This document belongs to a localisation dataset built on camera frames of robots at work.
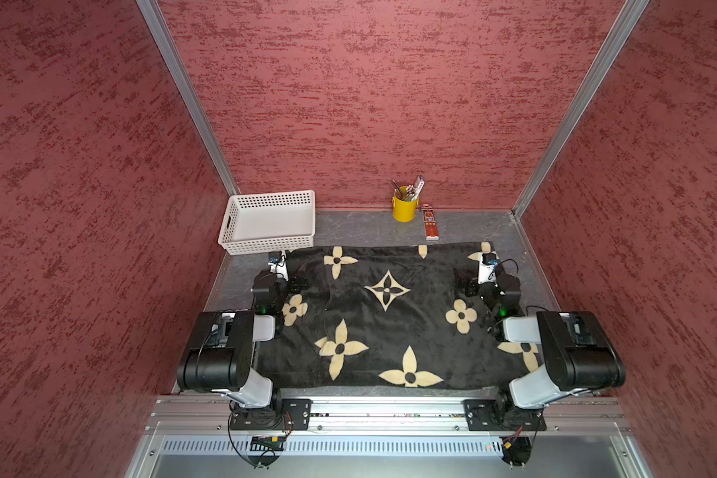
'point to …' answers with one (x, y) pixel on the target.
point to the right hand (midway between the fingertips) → (467, 268)
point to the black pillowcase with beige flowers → (389, 317)
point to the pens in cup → (411, 191)
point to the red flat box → (431, 226)
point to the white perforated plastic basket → (268, 222)
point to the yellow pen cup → (404, 211)
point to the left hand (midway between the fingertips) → (292, 268)
